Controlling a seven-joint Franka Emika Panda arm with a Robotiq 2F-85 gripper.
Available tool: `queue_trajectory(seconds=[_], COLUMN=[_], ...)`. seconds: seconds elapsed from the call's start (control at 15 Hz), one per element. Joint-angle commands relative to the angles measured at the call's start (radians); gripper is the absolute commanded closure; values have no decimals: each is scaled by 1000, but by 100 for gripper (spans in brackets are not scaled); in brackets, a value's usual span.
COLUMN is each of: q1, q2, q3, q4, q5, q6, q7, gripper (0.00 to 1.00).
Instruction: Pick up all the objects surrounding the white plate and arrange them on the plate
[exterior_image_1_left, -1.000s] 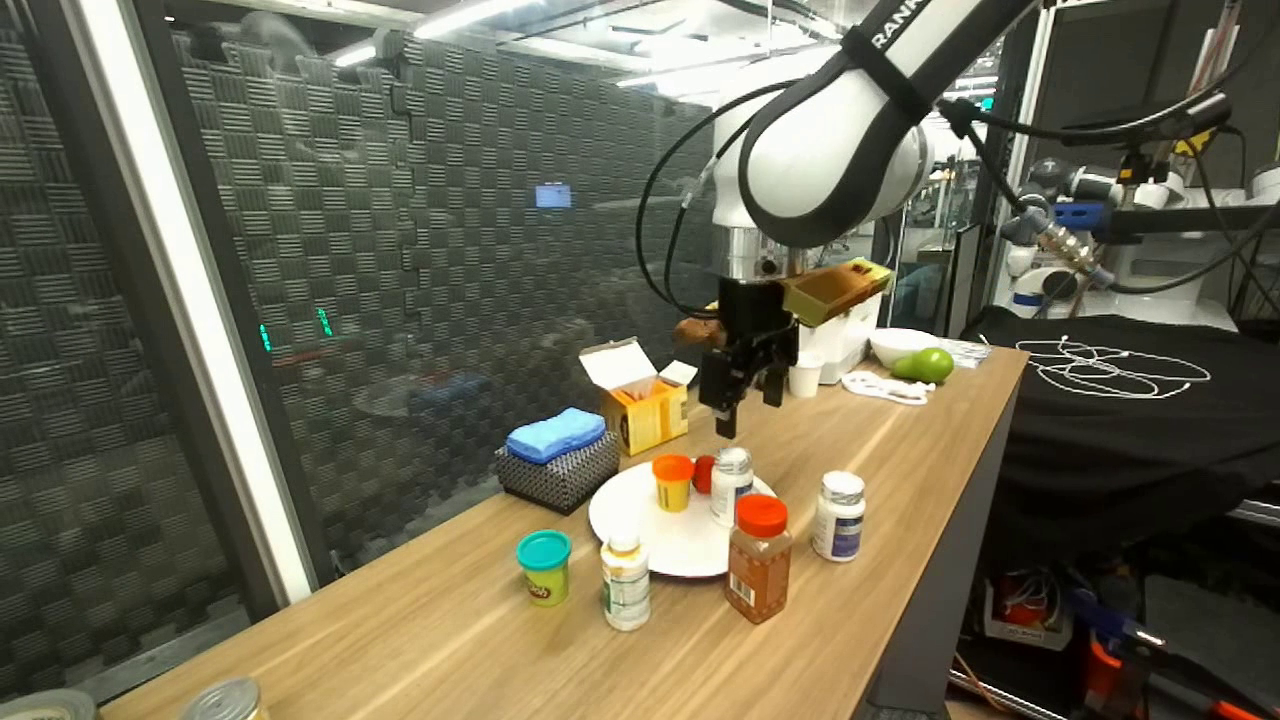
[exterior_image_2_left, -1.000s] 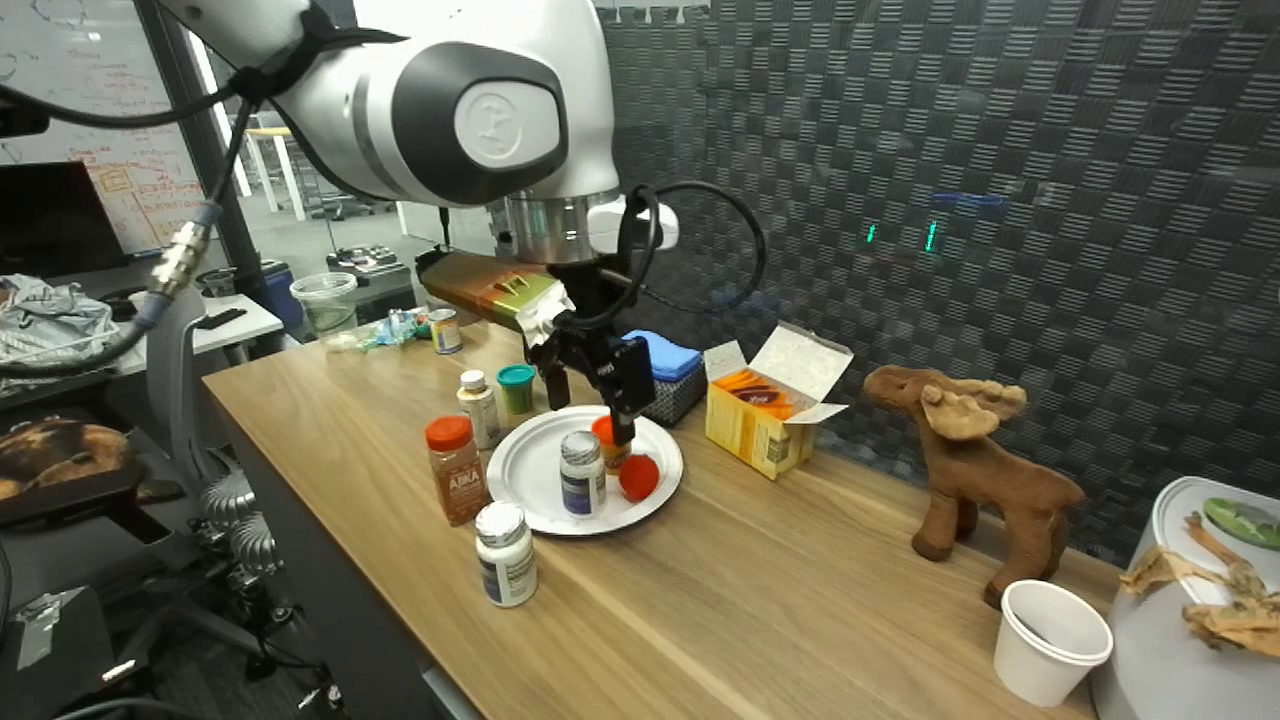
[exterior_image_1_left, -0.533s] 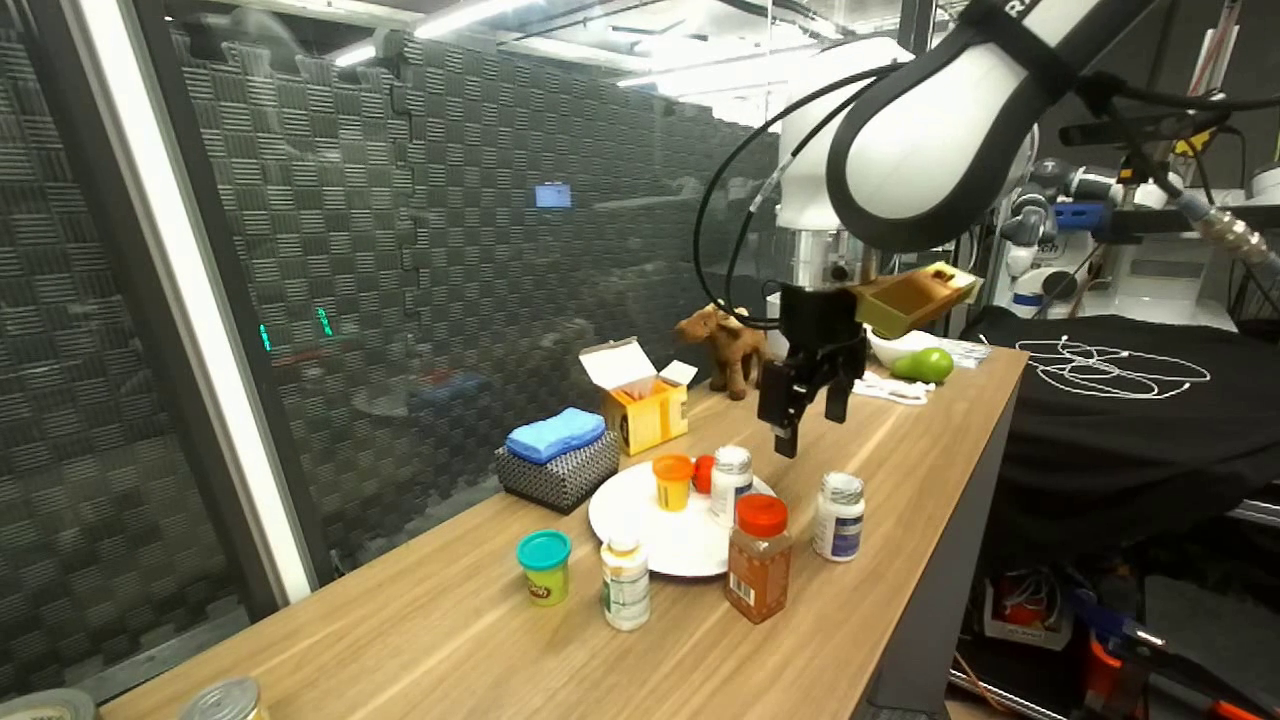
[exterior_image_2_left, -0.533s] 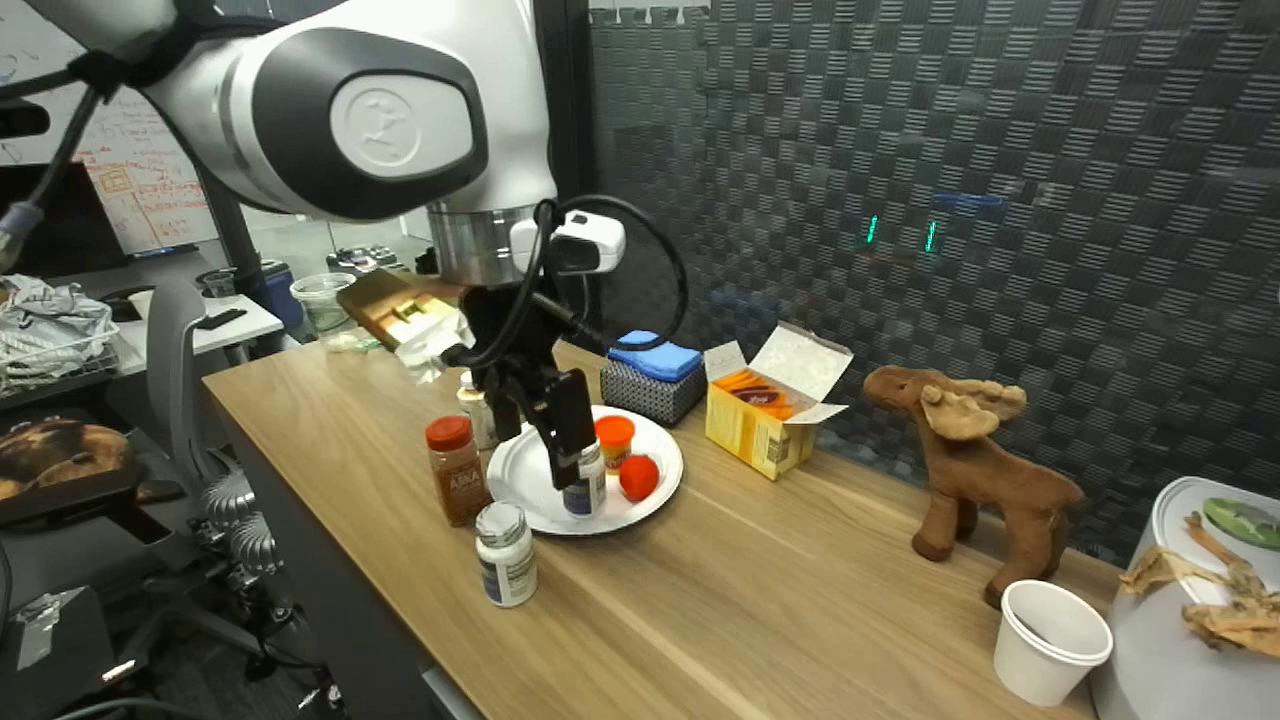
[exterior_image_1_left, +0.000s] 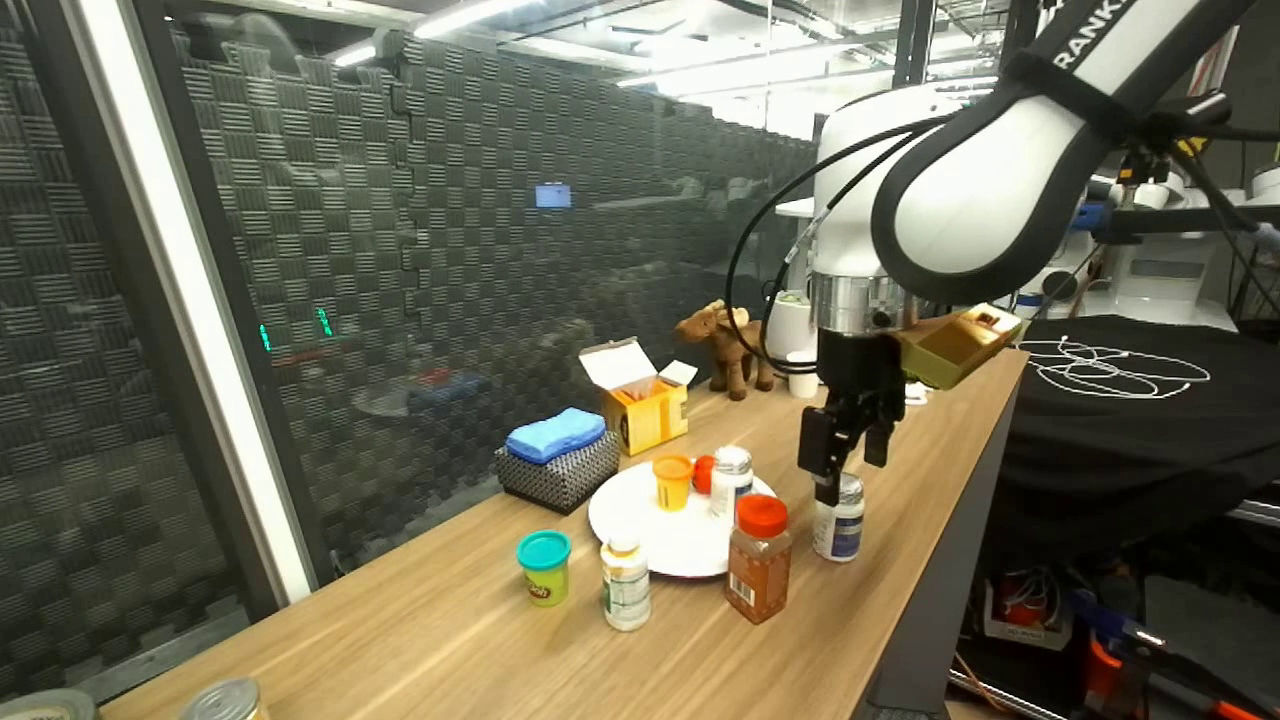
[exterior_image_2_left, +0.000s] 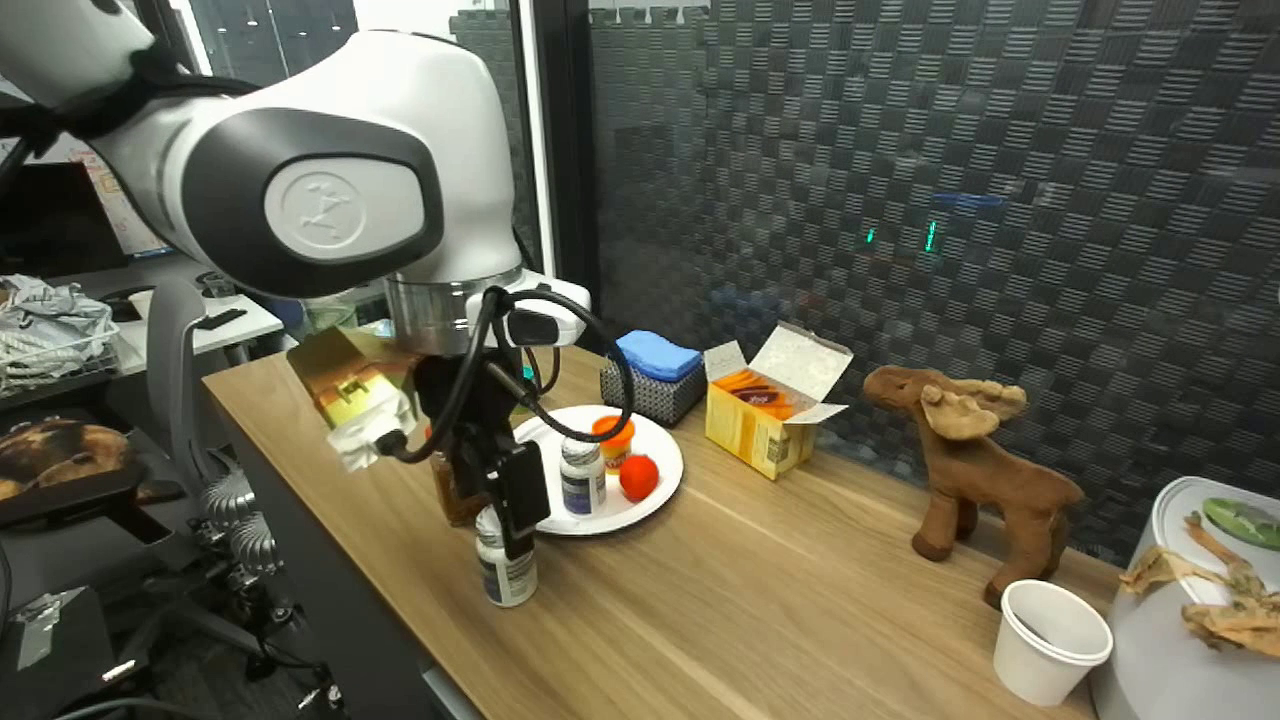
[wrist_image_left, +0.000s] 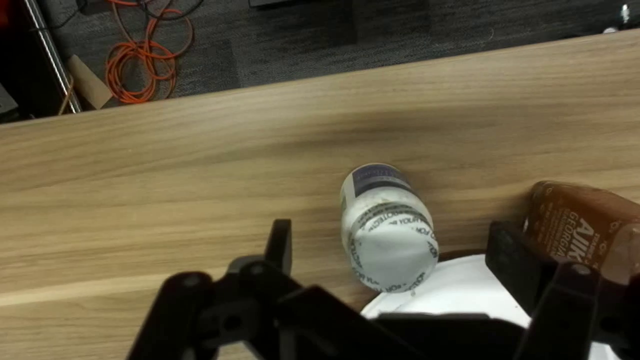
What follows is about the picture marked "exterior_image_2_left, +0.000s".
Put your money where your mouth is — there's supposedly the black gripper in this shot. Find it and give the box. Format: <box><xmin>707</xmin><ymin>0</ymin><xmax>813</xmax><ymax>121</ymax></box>
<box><xmin>406</xmin><ymin>350</ymin><xmax>557</xmax><ymax>564</ymax></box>

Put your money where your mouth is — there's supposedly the yellow tub with orange lid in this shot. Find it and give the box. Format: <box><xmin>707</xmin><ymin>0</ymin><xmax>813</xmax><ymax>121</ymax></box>
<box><xmin>590</xmin><ymin>413</ymin><xmax>639</xmax><ymax>472</ymax></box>

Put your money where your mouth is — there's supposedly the red toy strawberry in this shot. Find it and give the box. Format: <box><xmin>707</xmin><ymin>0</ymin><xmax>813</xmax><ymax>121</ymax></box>
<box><xmin>617</xmin><ymin>451</ymin><xmax>666</xmax><ymax>507</ymax></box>

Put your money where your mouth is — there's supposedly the white paper plate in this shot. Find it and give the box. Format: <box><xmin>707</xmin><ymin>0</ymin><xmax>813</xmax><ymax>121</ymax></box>
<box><xmin>514</xmin><ymin>401</ymin><xmax>690</xmax><ymax>541</ymax></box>

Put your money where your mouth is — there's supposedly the blue box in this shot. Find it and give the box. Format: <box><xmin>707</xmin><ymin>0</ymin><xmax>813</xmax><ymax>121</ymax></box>
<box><xmin>597</xmin><ymin>350</ymin><xmax>707</xmax><ymax>430</ymax></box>

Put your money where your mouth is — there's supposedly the blue sponge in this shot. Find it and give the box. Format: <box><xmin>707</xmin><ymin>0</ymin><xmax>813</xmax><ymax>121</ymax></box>
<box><xmin>614</xmin><ymin>329</ymin><xmax>705</xmax><ymax>389</ymax></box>

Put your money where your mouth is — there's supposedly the yellow orange cardboard box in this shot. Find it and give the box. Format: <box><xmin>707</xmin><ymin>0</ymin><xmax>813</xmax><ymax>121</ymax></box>
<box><xmin>701</xmin><ymin>320</ymin><xmax>858</xmax><ymax>483</ymax></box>

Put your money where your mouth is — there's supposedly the grey cloth pile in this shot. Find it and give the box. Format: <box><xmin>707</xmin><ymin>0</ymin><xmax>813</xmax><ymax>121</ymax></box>
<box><xmin>0</xmin><ymin>273</ymin><xmax>124</xmax><ymax>397</ymax></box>

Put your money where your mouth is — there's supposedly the brown plush moose toy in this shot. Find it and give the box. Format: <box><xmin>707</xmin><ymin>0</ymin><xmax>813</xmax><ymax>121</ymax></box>
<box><xmin>862</xmin><ymin>365</ymin><xmax>1090</xmax><ymax>613</ymax></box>

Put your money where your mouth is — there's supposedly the white paper cup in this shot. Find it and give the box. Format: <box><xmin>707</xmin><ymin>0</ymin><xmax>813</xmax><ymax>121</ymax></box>
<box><xmin>994</xmin><ymin>577</ymin><xmax>1118</xmax><ymax>710</ymax></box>

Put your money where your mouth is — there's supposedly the black looped gripper cable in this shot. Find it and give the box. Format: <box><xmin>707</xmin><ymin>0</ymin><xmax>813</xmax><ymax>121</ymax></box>
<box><xmin>395</xmin><ymin>279</ymin><xmax>639</xmax><ymax>463</ymax></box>

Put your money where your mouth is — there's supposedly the grey stand post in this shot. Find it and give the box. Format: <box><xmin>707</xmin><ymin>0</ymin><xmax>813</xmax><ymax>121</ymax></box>
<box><xmin>138</xmin><ymin>254</ymin><xmax>294</xmax><ymax>577</ymax></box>

